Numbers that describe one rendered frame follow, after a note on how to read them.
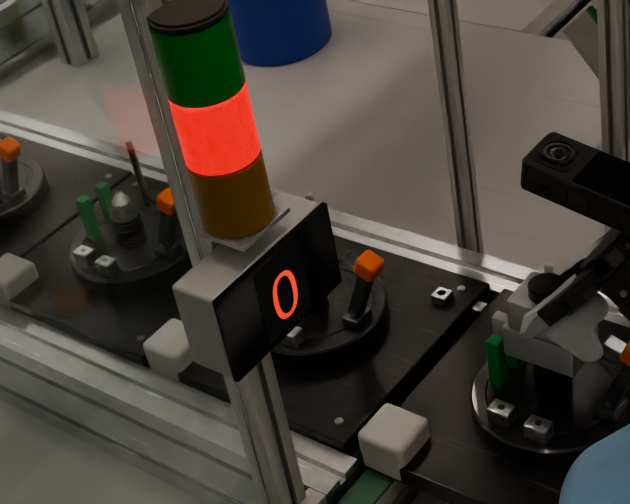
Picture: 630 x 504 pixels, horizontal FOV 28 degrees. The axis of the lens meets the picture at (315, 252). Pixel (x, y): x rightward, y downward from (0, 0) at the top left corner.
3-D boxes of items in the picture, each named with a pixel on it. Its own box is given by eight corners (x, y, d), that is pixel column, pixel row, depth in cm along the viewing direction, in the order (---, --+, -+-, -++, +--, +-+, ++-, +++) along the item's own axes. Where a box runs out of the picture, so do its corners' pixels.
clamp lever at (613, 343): (627, 400, 101) (659, 345, 95) (616, 416, 100) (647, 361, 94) (589, 376, 102) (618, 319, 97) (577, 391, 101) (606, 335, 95)
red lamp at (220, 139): (276, 143, 81) (262, 77, 78) (227, 183, 78) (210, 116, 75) (219, 127, 84) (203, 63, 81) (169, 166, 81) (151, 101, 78)
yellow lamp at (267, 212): (290, 205, 84) (276, 144, 81) (243, 247, 81) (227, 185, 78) (234, 188, 87) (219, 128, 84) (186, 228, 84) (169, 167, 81)
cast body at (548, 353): (599, 346, 101) (597, 278, 97) (573, 379, 99) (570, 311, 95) (509, 316, 106) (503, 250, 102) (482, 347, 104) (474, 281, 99)
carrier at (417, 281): (491, 298, 121) (480, 192, 114) (347, 460, 107) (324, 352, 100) (297, 236, 135) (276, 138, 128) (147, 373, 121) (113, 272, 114)
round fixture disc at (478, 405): (669, 382, 106) (669, 364, 105) (591, 493, 98) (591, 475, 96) (523, 333, 114) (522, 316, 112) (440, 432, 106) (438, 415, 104)
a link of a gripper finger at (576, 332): (552, 399, 96) (631, 340, 90) (497, 344, 97) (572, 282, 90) (566, 377, 99) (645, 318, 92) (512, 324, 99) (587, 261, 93)
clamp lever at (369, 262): (371, 311, 116) (386, 259, 110) (358, 324, 114) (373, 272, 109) (340, 290, 117) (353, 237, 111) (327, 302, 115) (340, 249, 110)
